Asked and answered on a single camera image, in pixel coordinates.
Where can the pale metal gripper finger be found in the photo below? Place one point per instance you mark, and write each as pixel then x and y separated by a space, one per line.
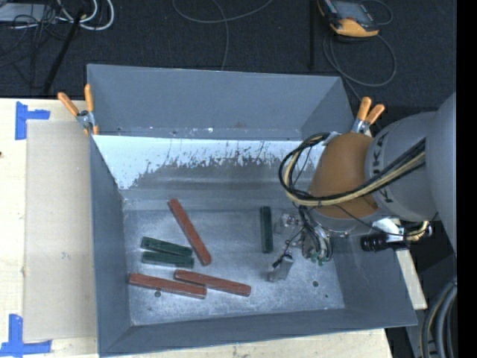
pixel 281 270
pixel 280 225

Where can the red-brown flat block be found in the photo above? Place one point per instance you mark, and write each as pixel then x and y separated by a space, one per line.
pixel 167 285
pixel 189 232
pixel 212 282

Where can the pale wood flat board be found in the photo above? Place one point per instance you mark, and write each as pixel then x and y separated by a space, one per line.
pixel 59 229

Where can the dark green flat block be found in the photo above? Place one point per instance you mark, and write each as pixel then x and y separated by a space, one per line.
pixel 167 259
pixel 266 229
pixel 166 246

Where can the grey metal bin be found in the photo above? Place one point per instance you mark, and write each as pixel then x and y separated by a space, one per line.
pixel 231 103

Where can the black cylinder on white bracket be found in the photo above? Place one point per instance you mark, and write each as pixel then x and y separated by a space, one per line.
pixel 376 242

